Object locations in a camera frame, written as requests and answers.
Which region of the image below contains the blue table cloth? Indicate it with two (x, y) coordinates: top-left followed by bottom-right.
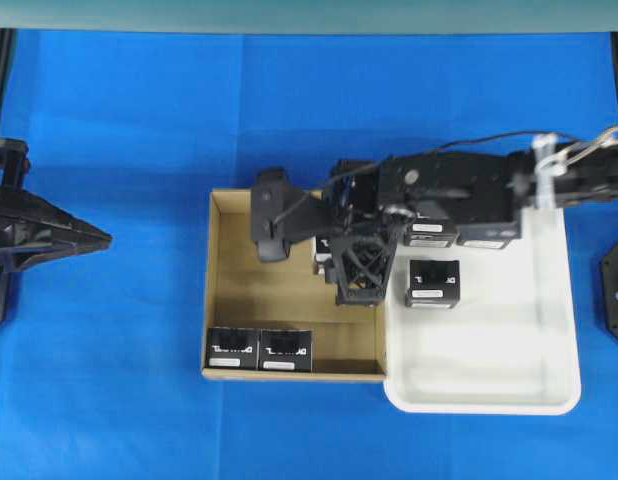
(0, 31), (618, 479)

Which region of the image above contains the black Dynamixel product box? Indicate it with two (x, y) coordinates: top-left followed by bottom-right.
(312, 235), (335, 275)

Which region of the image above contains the white cable ties bundle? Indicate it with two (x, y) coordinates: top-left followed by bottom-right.
(532, 133), (568, 210)

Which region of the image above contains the black Dynamixel box in tray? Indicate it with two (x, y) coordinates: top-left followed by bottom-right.
(405, 259), (461, 309)

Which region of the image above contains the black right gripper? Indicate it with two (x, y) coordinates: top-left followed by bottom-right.
(323, 160), (407, 306)

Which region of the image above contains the black camera cable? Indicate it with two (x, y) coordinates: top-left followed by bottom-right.
(268, 130), (545, 226)

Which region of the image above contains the black Dynamixel box tray back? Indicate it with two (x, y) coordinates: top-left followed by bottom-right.
(403, 219), (459, 248)

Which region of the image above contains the white plastic tray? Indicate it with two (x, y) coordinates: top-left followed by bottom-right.
(383, 209), (581, 415)

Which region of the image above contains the black Dynamixel box corner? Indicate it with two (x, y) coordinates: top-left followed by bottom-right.
(205, 327), (260, 370)

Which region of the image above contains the black Dynamixel box middle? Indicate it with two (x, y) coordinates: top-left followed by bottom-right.
(258, 329), (313, 373)

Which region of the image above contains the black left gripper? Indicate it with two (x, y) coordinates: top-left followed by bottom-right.
(0, 138), (112, 325)

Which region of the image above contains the open brown cardboard box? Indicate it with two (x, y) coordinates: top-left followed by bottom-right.
(201, 189), (386, 383)

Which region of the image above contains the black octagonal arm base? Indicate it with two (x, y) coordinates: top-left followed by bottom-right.
(595, 239), (618, 345)

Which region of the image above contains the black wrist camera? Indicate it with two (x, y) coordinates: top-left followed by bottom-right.
(250, 167), (335, 263)

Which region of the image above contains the black Dynamixel box under arm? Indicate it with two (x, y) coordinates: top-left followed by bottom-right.
(456, 225), (521, 250)

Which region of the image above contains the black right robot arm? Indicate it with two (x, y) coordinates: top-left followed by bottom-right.
(323, 126), (618, 306)

